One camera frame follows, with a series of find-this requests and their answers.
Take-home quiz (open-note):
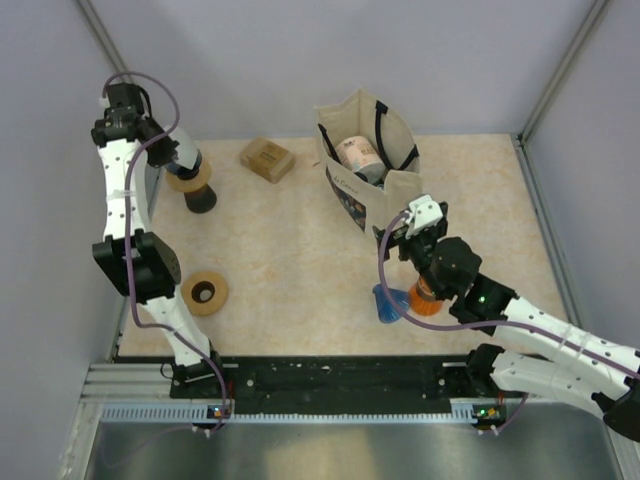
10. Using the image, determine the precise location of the white paper coffee filter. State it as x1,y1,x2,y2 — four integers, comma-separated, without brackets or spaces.
169,127,202,168

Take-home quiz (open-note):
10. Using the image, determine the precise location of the blue glass dripper cone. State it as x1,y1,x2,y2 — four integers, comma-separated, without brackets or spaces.
372,284,409,324
165,155,202,181

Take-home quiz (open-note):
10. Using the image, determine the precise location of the wooden dripper stand brown collar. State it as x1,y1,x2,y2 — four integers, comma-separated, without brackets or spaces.
166,160,217,214

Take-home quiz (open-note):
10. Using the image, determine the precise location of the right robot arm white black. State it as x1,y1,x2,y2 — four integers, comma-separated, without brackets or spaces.
372,195,639,441

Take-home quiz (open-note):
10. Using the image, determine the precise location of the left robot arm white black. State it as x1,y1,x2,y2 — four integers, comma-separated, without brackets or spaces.
91,82,227,397

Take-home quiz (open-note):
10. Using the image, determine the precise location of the orange glass dripper cone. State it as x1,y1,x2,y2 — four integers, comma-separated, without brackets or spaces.
408,277,443,316

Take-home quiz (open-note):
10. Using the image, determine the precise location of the cream tote bag floral print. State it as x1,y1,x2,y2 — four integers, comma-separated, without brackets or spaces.
315,88,423,235

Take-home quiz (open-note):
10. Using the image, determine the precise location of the pink patterned paper roll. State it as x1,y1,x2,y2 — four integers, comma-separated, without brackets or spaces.
336,136,386,184

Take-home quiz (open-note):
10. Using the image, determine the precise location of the kitchen cleaning pads pack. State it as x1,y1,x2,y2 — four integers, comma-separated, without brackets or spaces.
239,137,295,184

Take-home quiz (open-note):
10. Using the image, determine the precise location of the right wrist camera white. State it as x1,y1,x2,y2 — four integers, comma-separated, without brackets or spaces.
405,194,444,239

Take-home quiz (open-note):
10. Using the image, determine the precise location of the grey cable duct strip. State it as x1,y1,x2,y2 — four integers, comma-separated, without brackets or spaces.
102,399,506,426

